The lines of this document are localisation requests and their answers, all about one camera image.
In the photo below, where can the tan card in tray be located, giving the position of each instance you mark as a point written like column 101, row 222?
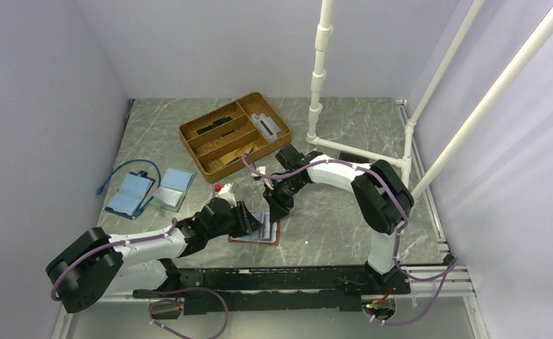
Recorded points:
column 232, row 156

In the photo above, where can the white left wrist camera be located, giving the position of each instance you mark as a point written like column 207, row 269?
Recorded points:
column 228, row 192

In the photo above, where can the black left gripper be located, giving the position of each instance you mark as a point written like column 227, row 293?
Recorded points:
column 246, row 222

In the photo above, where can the black leather card holder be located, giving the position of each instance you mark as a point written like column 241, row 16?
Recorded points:
column 349, row 157

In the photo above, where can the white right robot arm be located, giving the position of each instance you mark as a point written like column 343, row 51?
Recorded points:
column 383, row 199

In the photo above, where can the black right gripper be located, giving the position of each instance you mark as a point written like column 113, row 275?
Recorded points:
column 279, row 206

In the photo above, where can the open blue card holder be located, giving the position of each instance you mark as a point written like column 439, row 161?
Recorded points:
column 129, row 197

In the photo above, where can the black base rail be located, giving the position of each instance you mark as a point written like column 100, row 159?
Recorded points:
column 343, row 288

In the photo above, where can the black item in tray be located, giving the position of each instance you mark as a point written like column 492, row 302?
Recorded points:
column 216, row 123

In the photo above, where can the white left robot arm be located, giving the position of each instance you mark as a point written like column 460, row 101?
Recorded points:
column 99, row 264

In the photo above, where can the woven brown organizer tray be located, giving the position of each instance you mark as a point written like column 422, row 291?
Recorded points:
column 207, row 148

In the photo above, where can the white PVC pipe frame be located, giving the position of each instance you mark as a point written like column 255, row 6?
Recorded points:
column 534, row 42

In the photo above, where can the light blue card holder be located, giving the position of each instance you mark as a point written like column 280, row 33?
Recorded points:
column 173, row 188

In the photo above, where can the red leather card holder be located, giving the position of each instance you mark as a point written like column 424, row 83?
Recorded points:
column 268, row 234

